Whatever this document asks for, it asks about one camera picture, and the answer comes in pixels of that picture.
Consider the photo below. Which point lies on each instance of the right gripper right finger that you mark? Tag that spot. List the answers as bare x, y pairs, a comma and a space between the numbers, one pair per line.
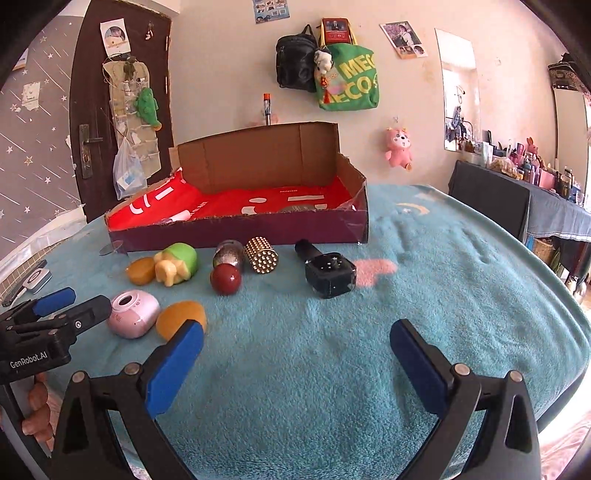
507, 446

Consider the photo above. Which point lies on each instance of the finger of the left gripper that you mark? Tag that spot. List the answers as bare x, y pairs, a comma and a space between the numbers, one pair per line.
31, 311
69, 320

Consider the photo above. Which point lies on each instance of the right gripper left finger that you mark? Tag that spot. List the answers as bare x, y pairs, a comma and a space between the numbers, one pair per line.
86, 444

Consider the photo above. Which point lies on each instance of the pink round mini camera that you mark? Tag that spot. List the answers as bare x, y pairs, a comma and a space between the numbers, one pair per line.
133, 313

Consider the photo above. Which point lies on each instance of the orange round soap disc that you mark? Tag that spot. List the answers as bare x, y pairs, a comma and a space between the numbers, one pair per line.
172, 317

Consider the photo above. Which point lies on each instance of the gold beaded cylinder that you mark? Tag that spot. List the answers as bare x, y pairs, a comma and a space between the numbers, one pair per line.
262, 257

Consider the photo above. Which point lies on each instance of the left hand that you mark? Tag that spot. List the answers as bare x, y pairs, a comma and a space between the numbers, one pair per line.
43, 419

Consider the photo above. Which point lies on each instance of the white power bank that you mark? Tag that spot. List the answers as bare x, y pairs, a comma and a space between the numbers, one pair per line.
37, 280

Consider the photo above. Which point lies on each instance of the green yellow turtle toy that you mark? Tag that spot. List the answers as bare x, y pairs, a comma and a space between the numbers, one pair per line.
175, 264

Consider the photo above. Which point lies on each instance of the white plastic bag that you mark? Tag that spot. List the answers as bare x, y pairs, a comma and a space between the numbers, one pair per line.
128, 175

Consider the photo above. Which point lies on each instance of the red Miniso bag liner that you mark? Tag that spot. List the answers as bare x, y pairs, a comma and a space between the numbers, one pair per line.
177, 200

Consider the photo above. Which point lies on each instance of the dark red ball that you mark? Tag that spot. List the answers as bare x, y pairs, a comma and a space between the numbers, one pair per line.
226, 279

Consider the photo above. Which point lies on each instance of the glass flower paperweight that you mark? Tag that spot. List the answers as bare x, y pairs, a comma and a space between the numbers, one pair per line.
229, 252

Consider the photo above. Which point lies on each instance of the teal fluffy blanket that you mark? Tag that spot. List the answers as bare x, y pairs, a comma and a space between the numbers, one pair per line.
293, 386

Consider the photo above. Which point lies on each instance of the green crocodile plush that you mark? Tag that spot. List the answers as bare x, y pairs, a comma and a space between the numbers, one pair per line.
146, 108

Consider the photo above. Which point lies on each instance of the dark cloth covered desk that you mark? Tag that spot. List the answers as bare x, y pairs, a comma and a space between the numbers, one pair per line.
526, 211

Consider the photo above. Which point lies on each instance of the beige hanging organizer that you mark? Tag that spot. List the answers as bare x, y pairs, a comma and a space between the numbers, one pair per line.
126, 122

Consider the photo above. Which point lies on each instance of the brown earbuds case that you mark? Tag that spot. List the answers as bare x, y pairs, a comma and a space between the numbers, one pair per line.
297, 208

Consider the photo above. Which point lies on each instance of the cosmetics clutter on desk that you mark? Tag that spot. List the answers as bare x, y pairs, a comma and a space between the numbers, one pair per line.
568, 176

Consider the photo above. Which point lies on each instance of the photo on door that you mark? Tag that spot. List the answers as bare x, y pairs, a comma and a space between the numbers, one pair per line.
115, 38

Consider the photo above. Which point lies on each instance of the cardboard box tray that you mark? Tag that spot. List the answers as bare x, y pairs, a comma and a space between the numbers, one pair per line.
296, 154

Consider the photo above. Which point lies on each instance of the orange capped tube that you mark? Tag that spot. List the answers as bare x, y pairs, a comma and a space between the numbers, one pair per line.
267, 112

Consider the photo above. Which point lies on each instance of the pink pig plush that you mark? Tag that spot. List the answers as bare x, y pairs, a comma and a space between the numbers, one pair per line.
398, 152

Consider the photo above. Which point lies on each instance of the black backpack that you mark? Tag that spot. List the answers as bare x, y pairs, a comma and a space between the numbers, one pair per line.
295, 64

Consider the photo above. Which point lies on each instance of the green tote bag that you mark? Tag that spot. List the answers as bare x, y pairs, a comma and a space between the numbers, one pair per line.
352, 84

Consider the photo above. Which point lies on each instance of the red framed picture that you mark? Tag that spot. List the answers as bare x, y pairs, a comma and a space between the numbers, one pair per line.
335, 30

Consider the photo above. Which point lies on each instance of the door handle plate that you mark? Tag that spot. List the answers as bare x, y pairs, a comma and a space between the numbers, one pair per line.
86, 141

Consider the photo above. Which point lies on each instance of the white dog plush keychain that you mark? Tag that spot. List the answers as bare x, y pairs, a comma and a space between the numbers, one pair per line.
323, 60

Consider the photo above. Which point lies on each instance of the blue poster on wall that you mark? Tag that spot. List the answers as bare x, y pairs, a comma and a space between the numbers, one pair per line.
270, 10

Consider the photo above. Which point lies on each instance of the photo print on wall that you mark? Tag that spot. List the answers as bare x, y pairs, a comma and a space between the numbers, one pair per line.
404, 39

